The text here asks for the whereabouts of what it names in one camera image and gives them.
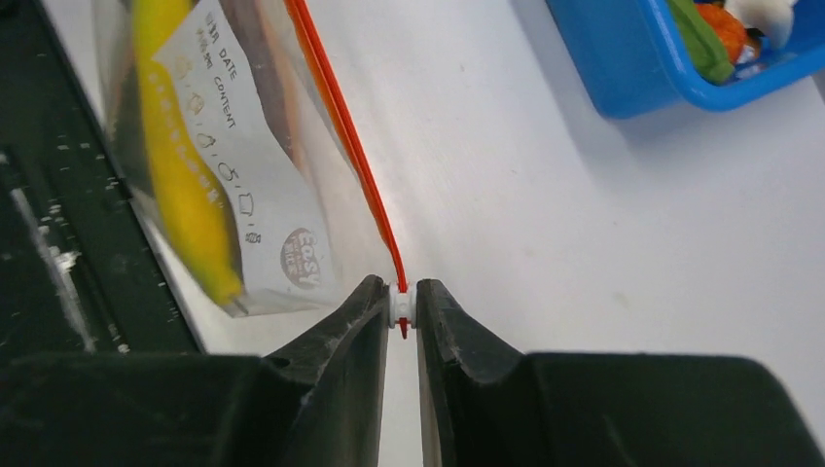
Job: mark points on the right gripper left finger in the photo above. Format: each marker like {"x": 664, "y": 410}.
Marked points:
{"x": 316, "y": 401}

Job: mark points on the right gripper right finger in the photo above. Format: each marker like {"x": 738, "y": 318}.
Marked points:
{"x": 484, "y": 403}

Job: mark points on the clear zip top bag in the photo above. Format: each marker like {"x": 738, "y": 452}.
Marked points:
{"x": 301, "y": 242}

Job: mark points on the yellow banana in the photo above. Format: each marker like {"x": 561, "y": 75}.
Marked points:
{"x": 194, "y": 210}

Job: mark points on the blue plastic bin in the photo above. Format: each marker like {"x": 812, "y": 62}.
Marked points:
{"x": 632, "y": 59}

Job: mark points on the flat green leaf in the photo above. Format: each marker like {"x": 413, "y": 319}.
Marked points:
{"x": 705, "y": 49}

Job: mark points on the orange carrot piece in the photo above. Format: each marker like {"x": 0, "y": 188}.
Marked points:
{"x": 742, "y": 44}

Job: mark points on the white mushroom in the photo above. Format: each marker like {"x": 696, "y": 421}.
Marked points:
{"x": 774, "y": 18}

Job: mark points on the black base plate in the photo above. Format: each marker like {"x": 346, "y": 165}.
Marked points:
{"x": 78, "y": 272}

